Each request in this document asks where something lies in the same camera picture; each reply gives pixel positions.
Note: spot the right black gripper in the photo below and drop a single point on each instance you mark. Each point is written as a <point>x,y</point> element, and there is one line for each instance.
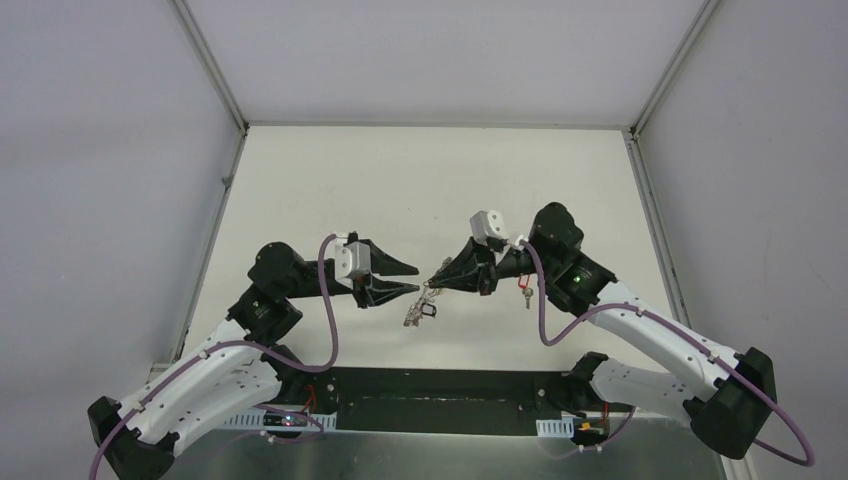
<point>474,269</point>

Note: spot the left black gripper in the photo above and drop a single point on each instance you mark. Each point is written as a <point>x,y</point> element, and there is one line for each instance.
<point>361,287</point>

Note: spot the key with red tag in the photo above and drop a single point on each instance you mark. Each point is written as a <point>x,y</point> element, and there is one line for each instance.
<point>527,291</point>

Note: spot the metal disc keyring holder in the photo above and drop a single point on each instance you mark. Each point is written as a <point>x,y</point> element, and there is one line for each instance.
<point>423,307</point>

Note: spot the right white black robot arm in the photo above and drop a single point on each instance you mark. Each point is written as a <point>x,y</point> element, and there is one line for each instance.
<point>724,396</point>

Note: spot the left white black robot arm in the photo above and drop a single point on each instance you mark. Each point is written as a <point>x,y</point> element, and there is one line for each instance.
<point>241,364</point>

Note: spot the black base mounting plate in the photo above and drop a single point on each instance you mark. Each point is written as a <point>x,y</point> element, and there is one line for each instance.
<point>427,401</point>

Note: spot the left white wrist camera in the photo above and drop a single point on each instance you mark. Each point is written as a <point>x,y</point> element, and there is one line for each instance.
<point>352,259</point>

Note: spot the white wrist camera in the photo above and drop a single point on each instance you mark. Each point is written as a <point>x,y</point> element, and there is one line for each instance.
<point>488,229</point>
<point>352,259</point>

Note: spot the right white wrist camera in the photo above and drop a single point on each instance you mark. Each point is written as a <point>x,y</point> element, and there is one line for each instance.
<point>488,229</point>

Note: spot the white slotted cable duct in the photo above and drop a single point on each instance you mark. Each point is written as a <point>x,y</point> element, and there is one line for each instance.
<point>254,419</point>

